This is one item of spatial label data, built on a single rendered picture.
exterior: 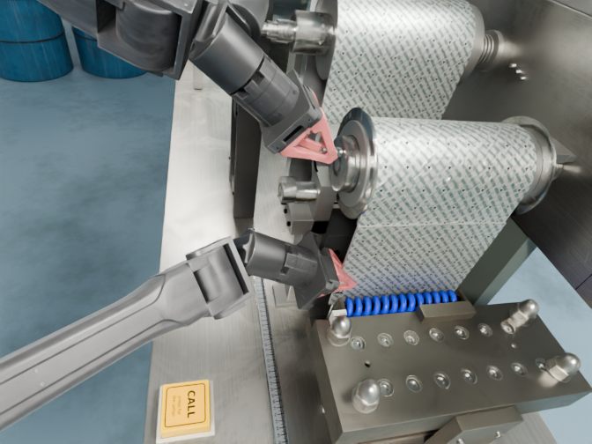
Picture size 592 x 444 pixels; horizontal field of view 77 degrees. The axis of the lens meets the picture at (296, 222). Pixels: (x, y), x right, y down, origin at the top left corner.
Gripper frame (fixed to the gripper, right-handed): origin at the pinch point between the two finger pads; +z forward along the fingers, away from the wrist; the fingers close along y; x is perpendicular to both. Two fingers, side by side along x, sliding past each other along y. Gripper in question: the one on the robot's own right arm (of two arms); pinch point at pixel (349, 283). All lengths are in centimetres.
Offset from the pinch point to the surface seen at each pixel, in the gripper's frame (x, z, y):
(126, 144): -132, -13, -203
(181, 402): -24.5, -16.5, 9.6
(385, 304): 0.6, 6.5, 2.9
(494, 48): 38.1, 13.2, -29.1
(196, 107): -27, -12, -88
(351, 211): 10.9, -8.8, -2.0
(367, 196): 15.2, -11.1, 0.4
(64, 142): -150, -47, -204
